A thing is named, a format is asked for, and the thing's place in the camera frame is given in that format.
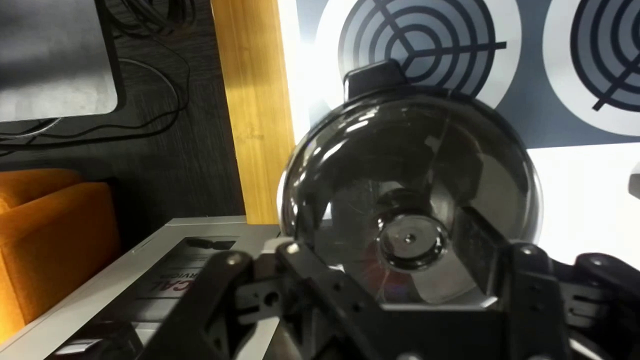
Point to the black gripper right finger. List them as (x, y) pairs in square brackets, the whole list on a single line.
[(532, 313)]

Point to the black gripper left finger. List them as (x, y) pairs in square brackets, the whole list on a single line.
[(221, 313)]

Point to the black glass pot lid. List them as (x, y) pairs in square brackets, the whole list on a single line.
[(412, 173)]

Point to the white toy kitchen unit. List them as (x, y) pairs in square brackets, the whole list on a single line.
[(587, 193)]

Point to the orange box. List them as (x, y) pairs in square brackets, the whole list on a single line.
[(52, 247)]

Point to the silver metal frame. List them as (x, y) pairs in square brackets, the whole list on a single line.
[(126, 267)]

